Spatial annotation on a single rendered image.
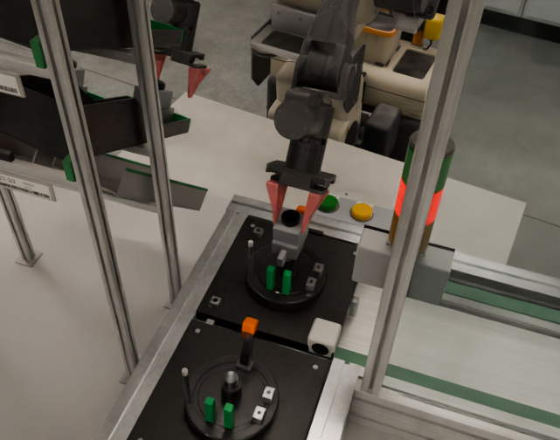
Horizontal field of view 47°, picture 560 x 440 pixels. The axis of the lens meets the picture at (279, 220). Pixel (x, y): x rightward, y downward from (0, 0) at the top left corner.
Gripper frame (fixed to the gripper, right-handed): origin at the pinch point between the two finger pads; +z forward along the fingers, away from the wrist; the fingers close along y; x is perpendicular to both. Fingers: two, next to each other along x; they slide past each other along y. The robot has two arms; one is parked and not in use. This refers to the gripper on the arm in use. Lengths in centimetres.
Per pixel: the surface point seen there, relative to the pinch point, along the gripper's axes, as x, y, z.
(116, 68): 209, -151, -2
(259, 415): -18.2, 5.6, 23.5
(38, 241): 13, -53, 21
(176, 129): -3.1, -20.8, -10.8
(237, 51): 242, -100, -23
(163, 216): -3.5, -20.2, 3.5
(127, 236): 19.5, -37.3, 16.7
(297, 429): -14.9, 10.8, 25.5
